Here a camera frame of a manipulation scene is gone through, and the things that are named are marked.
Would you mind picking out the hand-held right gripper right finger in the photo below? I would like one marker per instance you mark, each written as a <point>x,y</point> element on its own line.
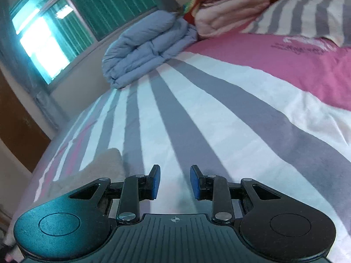
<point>194,184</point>

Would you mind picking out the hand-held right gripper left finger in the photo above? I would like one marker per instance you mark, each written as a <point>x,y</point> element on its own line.
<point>156,183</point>

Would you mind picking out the grey pants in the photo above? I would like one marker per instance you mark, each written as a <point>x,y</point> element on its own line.
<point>96,169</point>

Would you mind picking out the bed with striped sheet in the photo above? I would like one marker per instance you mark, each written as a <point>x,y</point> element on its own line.
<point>219,115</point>

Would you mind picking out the folded blue quilt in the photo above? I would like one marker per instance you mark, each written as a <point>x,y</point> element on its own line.
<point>148,49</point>

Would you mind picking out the brown wooden door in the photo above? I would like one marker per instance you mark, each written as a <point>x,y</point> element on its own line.
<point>19,137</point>

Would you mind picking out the folded pink blanket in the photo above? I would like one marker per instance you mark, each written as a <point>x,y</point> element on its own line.
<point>230,15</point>

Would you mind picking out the window with green glass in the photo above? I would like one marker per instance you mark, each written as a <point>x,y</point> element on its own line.
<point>82,19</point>

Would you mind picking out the striped pillow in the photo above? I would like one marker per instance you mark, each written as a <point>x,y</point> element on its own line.
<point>299,16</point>

